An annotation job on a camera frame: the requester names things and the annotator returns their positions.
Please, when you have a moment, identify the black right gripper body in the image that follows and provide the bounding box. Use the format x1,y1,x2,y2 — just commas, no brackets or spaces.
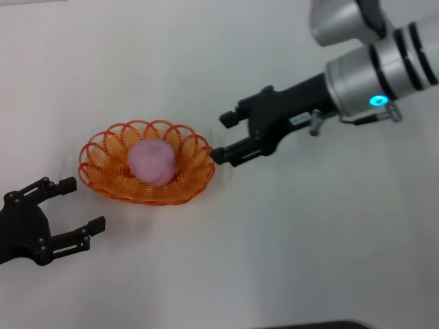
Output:
248,72,339,157

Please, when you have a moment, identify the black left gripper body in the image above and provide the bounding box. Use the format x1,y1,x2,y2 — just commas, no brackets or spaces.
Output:
0,196,52,267

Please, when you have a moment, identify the orange woven plastic basket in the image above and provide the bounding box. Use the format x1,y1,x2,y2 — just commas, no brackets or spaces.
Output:
78,119,216,206

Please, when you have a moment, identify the pink toy peach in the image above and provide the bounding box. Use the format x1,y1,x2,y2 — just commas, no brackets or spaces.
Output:
128,138,177,188

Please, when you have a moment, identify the dark robot torso cover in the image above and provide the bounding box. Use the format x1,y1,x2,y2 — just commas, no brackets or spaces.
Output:
260,320,375,329

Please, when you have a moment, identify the silver plug with thin cable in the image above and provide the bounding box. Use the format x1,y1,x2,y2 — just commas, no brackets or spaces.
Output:
308,101,404,137

